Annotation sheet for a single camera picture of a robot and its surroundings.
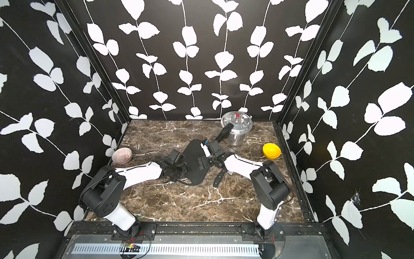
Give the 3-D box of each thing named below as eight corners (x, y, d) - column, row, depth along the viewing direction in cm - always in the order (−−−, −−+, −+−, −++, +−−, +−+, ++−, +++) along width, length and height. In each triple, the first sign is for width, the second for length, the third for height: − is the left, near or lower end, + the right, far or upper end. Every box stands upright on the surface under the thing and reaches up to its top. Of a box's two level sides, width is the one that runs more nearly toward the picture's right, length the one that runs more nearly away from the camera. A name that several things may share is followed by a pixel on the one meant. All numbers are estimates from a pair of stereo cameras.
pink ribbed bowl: (113, 164, 99) (109, 160, 94) (119, 152, 105) (115, 147, 100) (131, 164, 99) (127, 160, 95) (136, 152, 105) (132, 147, 101)
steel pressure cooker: (221, 145, 109) (223, 128, 96) (220, 128, 119) (222, 111, 106) (248, 145, 109) (253, 128, 96) (245, 128, 119) (249, 111, 106)
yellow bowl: (263, 161, 102) (265, 156, 97) (260, 147, 108) (262, 142, 104) (280, 161, 102) (283, 156, 97) (275, 147, 109) (278, 142, 104)
